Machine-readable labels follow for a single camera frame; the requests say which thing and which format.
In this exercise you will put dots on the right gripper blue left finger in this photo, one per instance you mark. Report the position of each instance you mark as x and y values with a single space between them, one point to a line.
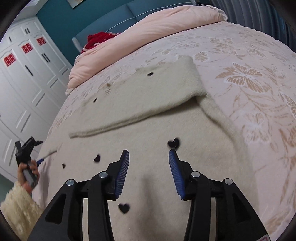
117 172

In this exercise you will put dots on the pink folded duvet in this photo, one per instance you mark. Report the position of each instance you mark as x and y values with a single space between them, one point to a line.
151 28

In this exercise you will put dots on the red knitted garment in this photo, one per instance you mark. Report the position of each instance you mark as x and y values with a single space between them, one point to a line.
97 39

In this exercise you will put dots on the teal upholstered headboard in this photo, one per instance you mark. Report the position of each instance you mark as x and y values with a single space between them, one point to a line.
123 17

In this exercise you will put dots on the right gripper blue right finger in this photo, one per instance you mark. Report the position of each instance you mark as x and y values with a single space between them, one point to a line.
181 172

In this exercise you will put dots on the pink floral bedspread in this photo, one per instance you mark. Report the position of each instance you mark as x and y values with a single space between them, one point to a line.
251 78

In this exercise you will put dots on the cream sweater with black hearts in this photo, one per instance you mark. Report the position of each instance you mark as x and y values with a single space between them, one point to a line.
141 114

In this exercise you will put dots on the framed wall picture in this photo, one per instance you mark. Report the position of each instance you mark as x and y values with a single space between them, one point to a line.
74 3

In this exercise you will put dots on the grey-blue pleated curtain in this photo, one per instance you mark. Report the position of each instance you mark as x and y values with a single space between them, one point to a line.
258 15

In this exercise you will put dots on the white wardrobe with red stickers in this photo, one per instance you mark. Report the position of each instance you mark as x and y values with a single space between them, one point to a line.
34 78

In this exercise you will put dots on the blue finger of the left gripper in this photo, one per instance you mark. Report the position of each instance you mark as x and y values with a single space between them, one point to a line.
39 162

